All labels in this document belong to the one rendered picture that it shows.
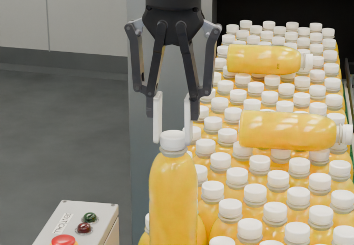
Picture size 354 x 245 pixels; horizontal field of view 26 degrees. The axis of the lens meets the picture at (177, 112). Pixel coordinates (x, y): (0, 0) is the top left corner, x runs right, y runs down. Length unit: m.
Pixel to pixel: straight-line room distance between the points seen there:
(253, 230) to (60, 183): 2.81
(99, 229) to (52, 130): 3.43
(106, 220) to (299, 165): 0.39
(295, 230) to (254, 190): 0.15
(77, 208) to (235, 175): 0.29
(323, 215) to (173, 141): 0.31
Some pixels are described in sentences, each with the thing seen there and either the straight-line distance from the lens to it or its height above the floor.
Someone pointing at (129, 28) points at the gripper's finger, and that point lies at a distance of 1.05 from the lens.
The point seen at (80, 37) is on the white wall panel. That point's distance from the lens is 5.65.
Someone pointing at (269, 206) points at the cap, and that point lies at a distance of 1.28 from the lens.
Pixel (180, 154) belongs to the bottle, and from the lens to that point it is 1.10.
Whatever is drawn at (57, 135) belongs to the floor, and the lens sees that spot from 4.57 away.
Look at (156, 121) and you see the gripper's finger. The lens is 1.08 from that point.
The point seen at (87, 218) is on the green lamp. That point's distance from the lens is 1.25.
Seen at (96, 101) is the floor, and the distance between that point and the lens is 5.09.
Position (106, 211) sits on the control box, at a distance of 1.28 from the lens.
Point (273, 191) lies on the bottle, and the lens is 1.39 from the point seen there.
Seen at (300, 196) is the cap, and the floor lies 1.11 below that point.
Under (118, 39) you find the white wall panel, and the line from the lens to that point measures 5.54.
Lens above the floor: 1.69
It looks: 20 degrees down
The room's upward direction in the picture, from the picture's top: straight up
